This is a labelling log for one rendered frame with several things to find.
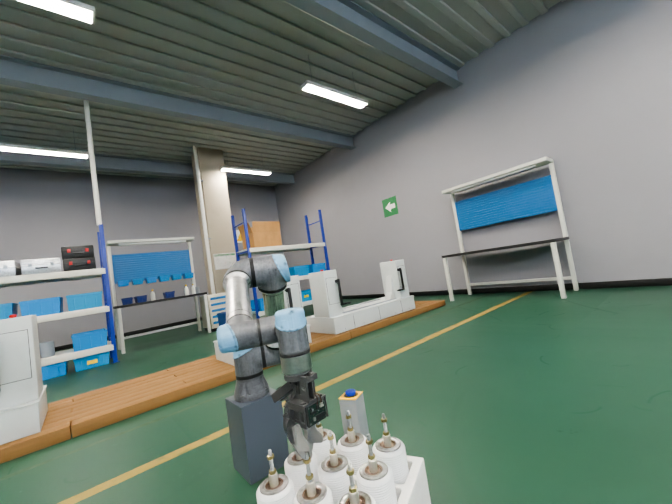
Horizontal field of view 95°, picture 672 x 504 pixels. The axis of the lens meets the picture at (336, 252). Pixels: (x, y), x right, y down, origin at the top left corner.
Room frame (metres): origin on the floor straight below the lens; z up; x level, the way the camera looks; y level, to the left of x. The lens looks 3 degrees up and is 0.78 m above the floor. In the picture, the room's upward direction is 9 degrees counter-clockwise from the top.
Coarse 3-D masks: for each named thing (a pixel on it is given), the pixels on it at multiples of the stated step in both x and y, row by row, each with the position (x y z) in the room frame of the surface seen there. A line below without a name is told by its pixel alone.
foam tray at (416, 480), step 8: (408, 456) 0.99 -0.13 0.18; (408, 464) 0.97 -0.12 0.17; (416, 464) 0.95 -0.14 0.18; (424, 464) 0.97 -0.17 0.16; (416, 472) 0.91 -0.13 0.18; (424, 472) 0.96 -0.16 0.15; (408, 480) 0.89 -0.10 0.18; (416, 480) 0.89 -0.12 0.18; (424, 480) 0.95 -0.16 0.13; (400, 488) 0.86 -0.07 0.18; (408, 488) 0.86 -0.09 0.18; (416, 488) 0.88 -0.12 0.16; (424, 488) 0.94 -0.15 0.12; (400, 496) 0.83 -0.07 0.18; (408, 496) 0.83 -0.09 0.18; (416, 496) 0.87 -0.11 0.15; (424, 496) 0.93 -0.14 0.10
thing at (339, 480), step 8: (320, 464) 0.90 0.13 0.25; (320, 472) 0.87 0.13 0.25; (336, 472) 0.85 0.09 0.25; (344, 472) 0.86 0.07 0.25; (320, 480) 0.87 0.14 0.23; (328, 480) 0.85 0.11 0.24; (336, 480) 0.85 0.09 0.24; (344, 480) 0.85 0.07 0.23; (336, 488) 0.85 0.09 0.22; (344, 488) 0.85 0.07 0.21; (336, 496) 0.85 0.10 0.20
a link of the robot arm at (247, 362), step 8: (240, 352) 1.33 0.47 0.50; (248, 352) 1.33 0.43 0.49; (256, 352) 1.35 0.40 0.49; (264, 352) 1.35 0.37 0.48; (240, 360) 1.33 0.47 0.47; (248, 360) 1.33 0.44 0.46; (256, 360) 1.34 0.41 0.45; (264, 360) 1.35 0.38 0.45; (240, 368) 1.33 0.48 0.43; (248, 368) 1.33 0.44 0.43; (256, 368) 1.35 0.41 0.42; (240, 376) 1.33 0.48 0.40
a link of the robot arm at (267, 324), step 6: (264, 318) 0.85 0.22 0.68; (270, 318) 0.85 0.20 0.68; (264, 324) 0.83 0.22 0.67; (270, 324) 0.83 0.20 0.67; (264, 330) 0.82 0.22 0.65; (270, 330) 0.82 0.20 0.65; (264, 336) 0.82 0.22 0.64; (270, 336) 0.83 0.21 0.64; (276, 336) 0.82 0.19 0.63; (264, 342) 0.83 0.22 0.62; (270, 342) 0.84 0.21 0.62; (276, 342) 0.85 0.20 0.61
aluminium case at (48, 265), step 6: (48, 258) 3.97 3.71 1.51; (54, 258) 4.01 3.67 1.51; (24, 264) 3.82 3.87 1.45; (30, 264) 3.85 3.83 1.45; (36, 264) 3.89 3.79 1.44; (42, 264) 3.93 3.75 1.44; (48, 264) 3.97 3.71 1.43; (54, 264) 4.00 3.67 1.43; (60, 264) 4.05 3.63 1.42; (24, 270) 3.81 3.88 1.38; (30, 270) 3.85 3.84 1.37; (36, 270) 3.89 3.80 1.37; (42, 270) 3.92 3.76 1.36; (48, 270) 3.96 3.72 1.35; (54, 270) 4.00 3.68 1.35; (60, 270) 4.04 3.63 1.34
